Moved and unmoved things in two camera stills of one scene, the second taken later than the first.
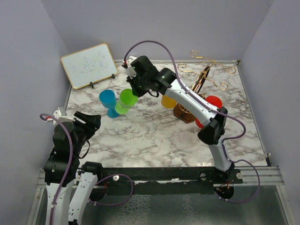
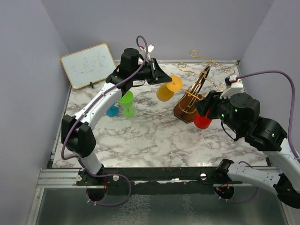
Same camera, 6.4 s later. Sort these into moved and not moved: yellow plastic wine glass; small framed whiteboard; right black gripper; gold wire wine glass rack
Moved: right black gripper; yellow plastic wine glass
Not moved: small framed whiteboard; gold wire wine glass rack
